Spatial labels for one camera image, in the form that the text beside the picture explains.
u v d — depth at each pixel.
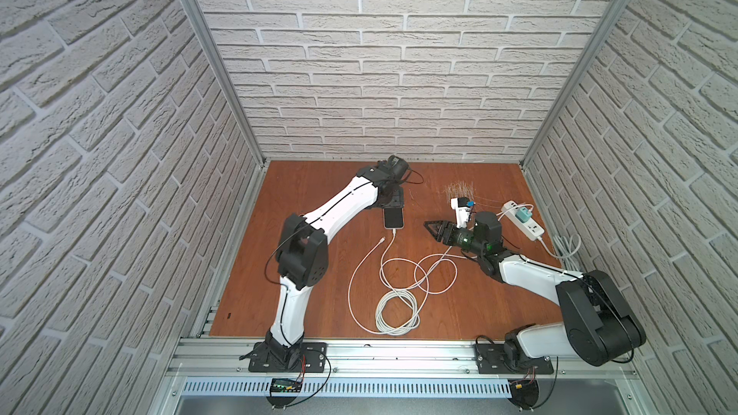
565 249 0.96
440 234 0.77
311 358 0.73
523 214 0.95
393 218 1.00
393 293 0.84
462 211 0.79
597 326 0.43
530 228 0.97
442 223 0.78
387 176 0.65
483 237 0.68
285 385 0.72
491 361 0.73
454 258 0.90
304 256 0.52
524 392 0.71
